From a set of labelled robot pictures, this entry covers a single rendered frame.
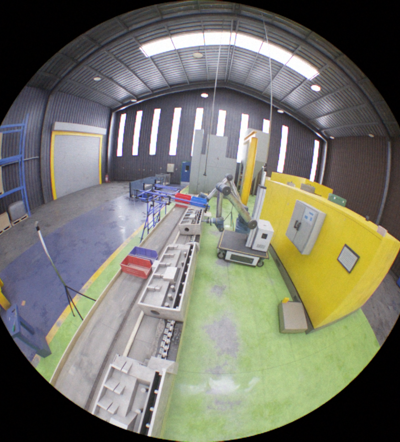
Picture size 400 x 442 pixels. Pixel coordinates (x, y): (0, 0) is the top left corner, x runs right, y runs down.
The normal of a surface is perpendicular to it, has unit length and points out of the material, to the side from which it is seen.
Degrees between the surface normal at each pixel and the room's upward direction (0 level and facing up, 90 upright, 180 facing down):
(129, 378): 10
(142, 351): 0
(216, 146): 90
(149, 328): 0
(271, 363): 0
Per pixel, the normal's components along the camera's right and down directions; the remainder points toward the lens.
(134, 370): -0.06, -0.92
